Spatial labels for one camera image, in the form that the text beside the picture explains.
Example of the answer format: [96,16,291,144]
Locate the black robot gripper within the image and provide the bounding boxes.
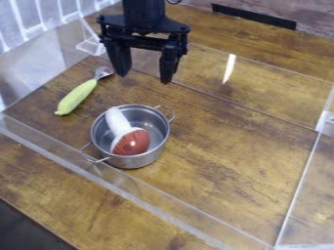
[96,0,190,84]

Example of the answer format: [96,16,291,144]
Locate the red and white plush mushroom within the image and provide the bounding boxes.
[105,106,149,155]

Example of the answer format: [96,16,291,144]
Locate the clear acrylic triangle bracket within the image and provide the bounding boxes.
[76,19,105,57]

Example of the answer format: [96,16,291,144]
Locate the black strip on table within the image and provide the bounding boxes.
[210,3,297,30]

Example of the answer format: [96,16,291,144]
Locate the silver metal pot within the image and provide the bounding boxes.
[82,104,176,169]

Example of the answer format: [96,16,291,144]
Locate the yellow handled metal tool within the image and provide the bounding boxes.
[54,66,114,116]

